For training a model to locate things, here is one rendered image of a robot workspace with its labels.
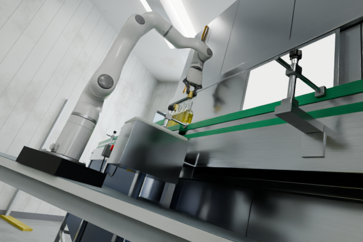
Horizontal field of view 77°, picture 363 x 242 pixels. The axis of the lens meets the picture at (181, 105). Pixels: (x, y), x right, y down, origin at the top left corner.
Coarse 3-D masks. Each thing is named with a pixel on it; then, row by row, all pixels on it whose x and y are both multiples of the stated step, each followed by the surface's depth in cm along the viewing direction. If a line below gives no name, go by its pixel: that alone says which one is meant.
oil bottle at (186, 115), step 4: (188, 108) 126; (184, 112) 123; (188, 112) 124; (192, 112) 125; (180, 116) 125; (184, 116) 122; (188, 116) 123; (192, 116) 124; (180, 120) 123; (184, 120) 121; (188, 120) 123
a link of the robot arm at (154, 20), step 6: (150, 12) 131; (156, 12) 133; (144, 18) 130; (150, 18) 130; (156, 18) 131; (162, 18) 133; (150, 24) 131; (156, 24) 132; (162, 24) 133; (168, 24) 134; (120, 30) 129; (144, 30) 133; (150, 30) 134; (156, 30) 136; (162, 30) 134
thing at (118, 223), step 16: (0, 176) 100; (16, 176) 96; (32, 192) 88; (48, 192) 85; (64, 192) 82; (64, 208) 79; (80, 208) 76; (96, 208) 74; (96, 224) 71; (112, 224) 69; (128, 224) 67; (144, 224) 65; (144, 240) 63; (160, 240) 61; (176, 240) 60
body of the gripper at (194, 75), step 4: (192, 68) 141; (196, 68) 142; (188, 72) 141; (192, 72) 140; (196, 72) 141; (200, 72) 143; (188, 76) 139; (192, 76) 139; (196, 76) 140; (200, 76) 142; (188, 80) 138; (192, 80) 139; (196, 80) 140; (200, 80) 141; (192, 84) 142; (196, 84) 140; (200, 84) 140
